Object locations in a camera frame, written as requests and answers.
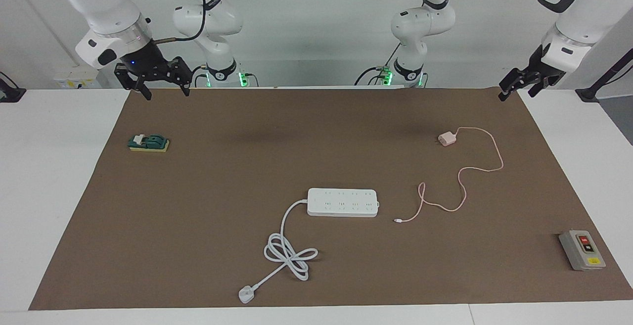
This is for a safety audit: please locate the white power cord with plug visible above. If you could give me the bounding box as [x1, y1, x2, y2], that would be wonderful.
[238, 199, 319, 305]

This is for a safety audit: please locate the black table clamp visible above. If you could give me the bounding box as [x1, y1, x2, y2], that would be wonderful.
[0, 72, 26, 103]

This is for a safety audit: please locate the green circuit board module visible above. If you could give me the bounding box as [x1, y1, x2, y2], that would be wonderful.
[128, 134, 170, 153]

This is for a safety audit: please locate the brown table mat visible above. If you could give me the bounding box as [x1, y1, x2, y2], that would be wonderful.
[29, 88, 633, 311]

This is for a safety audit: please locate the white wall socket box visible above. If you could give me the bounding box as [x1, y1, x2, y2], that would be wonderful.
[53, 70, 107, 89]

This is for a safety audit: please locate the black stand pole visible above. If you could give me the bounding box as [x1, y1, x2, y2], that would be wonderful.
[576, 48, 633, 103]

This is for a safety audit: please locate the black base cable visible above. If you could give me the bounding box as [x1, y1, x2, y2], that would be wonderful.
[354, 43, 401, 87]
[190, 64, 208, 88]

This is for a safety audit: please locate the grey on-off switch box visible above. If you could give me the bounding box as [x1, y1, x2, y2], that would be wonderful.
[559, 230, 606, 271]

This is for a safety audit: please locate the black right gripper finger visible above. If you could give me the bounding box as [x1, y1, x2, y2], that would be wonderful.
[166, 57, 193, 97]
[115, 63, 152, 101]

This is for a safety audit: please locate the pink charging cable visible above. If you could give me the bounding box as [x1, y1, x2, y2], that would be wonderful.
[394, 127, 504, 224]

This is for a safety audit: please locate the white power strip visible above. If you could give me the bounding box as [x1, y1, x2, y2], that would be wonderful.
[307, 188, 380, 218]

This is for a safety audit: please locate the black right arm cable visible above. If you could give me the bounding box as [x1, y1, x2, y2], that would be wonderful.
[148, 0, 206, 45]

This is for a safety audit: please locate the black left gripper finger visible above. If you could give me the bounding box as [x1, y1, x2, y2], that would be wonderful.
[527, 78, 550, 97]
[498, 68, 533, 102]

